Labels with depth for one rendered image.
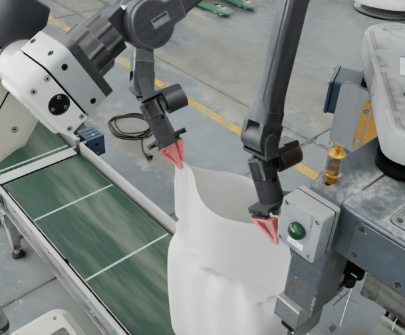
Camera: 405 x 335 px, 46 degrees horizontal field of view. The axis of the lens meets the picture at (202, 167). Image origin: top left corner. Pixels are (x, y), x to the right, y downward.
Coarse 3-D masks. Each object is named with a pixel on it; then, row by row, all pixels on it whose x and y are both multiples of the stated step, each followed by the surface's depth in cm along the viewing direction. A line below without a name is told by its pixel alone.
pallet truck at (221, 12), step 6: (204, 0) 542; (210, 0) 543; (228, 0) 558; (234, 0) 551; (240, 0) 548; (246, 0) 558; (204, 6) 537; (210, 6) 529; (216, 6) 528; (222, 6) 538; (240, 6) 554; (246, 6) 542; (252, 6) 541; (216, 12) 526; (222, 12) 520; (228, 12) 520
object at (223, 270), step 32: (192, 192) 130; (224, 192) 132; (256, 192) 126; (192, 224) 135; (224, 224) 115; (192, 256) 134; (224, 256) 121; (256, 256) 118; (288, 256) 114; (192, 288) 137; (224, 288) 126; (256, 288) 123; (192, 320) 144; (224, 320) 130; (256, 320) 122
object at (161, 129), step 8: (152, 120) 130; (160, 120) 130; (168, 120) 131; (152, 128) 131; (160, 128) 130; (168, 128) 130; (184, 128) 132; (160, 136) 130; (168, 136) 129; (152, 144) 129
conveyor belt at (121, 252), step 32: (64, 160) 241; (32, 192) 219; (64, 192) 220; (96, 192) 221; (64, 224) 203; (96, 224) 204; (128, 224) 204; (64, 256) 189; (96, 256) 189; (128, 256) 190; (160, 256) 190; (96, 288) 176; (128, 288) 177; (160, 288) 178; (128, 320) 166; (160, 320) 166
